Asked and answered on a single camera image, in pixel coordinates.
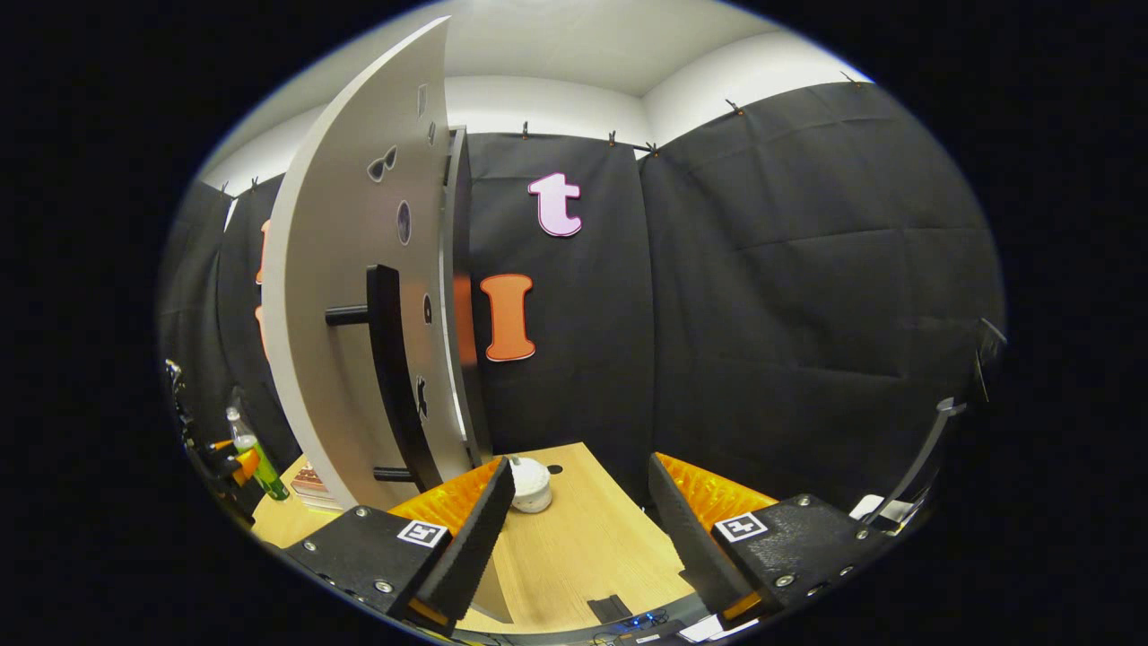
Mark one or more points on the white cabinet door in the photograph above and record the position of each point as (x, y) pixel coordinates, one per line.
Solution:
(332, 269)

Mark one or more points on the white paper sheet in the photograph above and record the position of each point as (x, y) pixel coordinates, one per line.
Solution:
(708, 628)

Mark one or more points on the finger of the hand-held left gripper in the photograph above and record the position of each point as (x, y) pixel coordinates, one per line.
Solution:
(248, 465)
(222, 446)

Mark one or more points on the white round jar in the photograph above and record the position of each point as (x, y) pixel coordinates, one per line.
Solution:
(531, 489)

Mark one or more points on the brown cover book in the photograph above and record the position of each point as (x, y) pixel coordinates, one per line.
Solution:
(314, 475)

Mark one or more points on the black backdrop cloth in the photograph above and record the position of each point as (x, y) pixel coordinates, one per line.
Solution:
(762, 314)

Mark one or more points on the green bottle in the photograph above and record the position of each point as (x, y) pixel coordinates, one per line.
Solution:
(267, 474)

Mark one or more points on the row of cloth clips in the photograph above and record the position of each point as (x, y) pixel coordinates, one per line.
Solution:
(525, 130)

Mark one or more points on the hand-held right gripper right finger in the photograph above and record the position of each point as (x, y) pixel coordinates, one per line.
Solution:
(695, 556)

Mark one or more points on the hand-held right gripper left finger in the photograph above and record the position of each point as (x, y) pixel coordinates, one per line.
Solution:
(462, 556)

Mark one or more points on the black flat device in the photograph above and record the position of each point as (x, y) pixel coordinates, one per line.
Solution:
(610, 607)

